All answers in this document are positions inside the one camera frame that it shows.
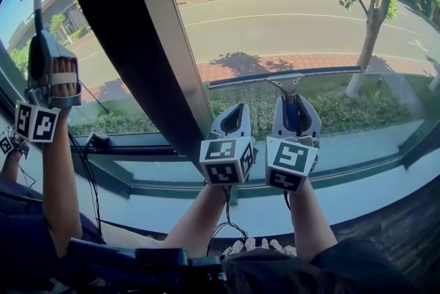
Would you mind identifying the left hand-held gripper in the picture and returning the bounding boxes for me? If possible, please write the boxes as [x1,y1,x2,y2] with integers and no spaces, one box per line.
[198,102,259,186]

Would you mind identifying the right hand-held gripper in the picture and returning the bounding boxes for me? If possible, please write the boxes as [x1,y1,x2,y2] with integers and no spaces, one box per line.
[264,95,322,194]

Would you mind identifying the large window glass pane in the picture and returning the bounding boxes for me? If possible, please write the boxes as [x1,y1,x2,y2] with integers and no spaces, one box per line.
[157,0,440,168]

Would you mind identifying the person's left forearm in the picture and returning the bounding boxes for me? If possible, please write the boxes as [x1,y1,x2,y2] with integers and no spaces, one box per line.
[161,184,232,251]

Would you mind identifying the another person's forearm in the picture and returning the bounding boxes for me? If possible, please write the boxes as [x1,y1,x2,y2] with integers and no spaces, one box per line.
[41,106,84,258]
[0,148,22,183]

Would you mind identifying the person's right forearm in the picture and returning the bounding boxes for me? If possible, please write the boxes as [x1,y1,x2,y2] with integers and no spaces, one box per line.
[290,181,340,263]

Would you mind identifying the green shrub bed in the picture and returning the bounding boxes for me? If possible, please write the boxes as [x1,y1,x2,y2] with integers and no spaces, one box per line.
[68,74,424,142]

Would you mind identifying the white window sill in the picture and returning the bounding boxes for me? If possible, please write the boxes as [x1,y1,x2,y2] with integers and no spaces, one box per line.
[0,120,440,240]

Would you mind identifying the black-and-white patterned fabric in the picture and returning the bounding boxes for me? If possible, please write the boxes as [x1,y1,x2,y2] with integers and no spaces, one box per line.
[222,236,298,258]

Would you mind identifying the person's black shirt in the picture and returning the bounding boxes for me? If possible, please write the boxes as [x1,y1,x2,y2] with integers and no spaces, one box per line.
[223,237,417,294]

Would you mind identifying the black window handle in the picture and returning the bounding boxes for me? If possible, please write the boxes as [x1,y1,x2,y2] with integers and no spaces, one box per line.
[85,132,111,151]

